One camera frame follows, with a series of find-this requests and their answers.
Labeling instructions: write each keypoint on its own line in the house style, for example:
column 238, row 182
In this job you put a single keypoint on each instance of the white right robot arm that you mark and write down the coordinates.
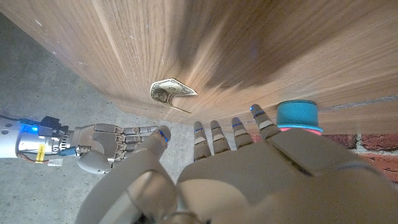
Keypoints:
column 9, row 140

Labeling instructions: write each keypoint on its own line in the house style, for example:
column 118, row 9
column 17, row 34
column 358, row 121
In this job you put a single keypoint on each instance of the dollar bill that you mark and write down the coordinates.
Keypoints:
column 164, row 91

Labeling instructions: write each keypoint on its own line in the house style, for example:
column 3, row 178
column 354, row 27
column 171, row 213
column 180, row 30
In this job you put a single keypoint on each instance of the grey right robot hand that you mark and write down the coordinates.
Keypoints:
column 99, row 143

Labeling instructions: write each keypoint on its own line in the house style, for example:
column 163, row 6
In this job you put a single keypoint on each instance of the pink plastic cup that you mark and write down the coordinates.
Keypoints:
column 314, row 131

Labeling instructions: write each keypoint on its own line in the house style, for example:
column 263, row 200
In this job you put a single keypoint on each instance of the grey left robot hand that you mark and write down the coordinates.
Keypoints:
column 264, row 174

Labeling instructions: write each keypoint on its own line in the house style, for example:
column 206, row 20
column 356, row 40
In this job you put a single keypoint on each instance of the teal plastic cup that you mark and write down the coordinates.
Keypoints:
column 298, row 115

